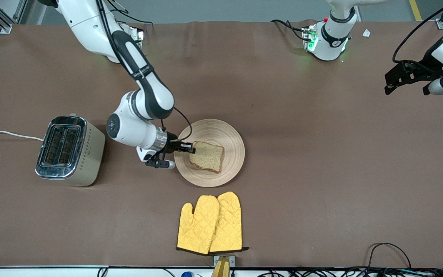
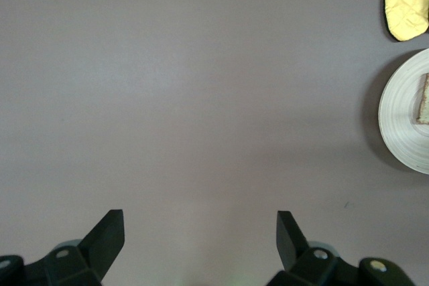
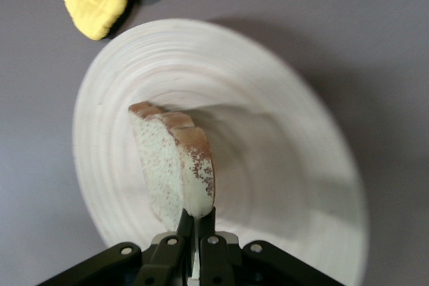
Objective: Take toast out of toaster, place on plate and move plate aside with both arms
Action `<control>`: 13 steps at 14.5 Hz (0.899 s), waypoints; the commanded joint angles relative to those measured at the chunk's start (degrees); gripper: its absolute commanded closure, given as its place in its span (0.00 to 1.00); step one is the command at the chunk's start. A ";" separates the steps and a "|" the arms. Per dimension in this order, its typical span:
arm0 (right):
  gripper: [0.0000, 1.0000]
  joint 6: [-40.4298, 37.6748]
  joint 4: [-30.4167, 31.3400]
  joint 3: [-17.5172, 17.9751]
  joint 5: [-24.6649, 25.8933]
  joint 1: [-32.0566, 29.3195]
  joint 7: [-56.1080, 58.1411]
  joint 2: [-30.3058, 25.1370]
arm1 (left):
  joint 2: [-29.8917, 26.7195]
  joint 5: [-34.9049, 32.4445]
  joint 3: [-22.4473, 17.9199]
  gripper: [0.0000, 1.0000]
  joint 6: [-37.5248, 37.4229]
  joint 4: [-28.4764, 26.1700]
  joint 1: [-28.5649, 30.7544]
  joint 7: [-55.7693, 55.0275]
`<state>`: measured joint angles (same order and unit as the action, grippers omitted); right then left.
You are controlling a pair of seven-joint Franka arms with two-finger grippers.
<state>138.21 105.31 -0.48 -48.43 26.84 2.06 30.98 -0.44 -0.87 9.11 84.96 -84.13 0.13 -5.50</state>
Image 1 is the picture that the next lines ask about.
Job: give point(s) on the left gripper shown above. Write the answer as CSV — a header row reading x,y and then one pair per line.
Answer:
x,y
426,67

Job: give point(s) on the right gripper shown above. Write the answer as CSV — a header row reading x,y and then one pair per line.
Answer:
x,y
172,142

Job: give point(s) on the brown toast slice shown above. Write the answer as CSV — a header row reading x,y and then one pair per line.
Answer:
x,y
208,157

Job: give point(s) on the round wooden plate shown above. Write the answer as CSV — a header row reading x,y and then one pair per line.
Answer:
x,y
229,134

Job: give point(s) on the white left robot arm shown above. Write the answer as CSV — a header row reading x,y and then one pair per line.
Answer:
x,y
333,46

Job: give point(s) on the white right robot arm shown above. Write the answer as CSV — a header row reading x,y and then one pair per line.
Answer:
x,y
90,27

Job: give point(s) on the white paper scrap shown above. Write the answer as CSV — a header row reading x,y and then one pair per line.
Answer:
x,y
366,33

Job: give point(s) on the yellow quilted oven mitt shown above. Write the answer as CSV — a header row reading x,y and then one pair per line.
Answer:
x,y
196,227
229,223

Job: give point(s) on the cream and chrome toaster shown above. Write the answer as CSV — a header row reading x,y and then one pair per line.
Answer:
x,y
87,154

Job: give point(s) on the brown table cover sheet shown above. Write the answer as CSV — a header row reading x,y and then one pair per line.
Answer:
x,y
321,173

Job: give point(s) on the metal arm base bracket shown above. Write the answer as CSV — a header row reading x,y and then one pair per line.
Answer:
x,y
307,34
140,34

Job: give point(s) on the small metal clamp bracket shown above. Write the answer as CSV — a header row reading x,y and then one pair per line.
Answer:
x,y
232,261

